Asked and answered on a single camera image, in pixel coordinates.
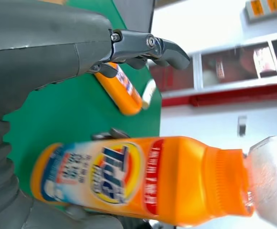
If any orange detergent bottle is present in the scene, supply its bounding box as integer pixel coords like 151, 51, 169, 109
94, 62, 144, 116
30, 135, 277, 229

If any small white lotion bottle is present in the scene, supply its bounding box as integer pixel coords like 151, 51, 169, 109
142, 79, 157, 110

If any green table mat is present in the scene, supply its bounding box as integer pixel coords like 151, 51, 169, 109
3, 0, 162, 198

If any red and white cabinet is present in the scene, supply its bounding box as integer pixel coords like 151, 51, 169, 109
151, 31, 277, 108

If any white box with orange labels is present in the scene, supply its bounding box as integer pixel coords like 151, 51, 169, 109
245, 0, 277, 23

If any grey wall socket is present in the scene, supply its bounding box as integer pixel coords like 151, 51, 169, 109
238, 116, 247, 137

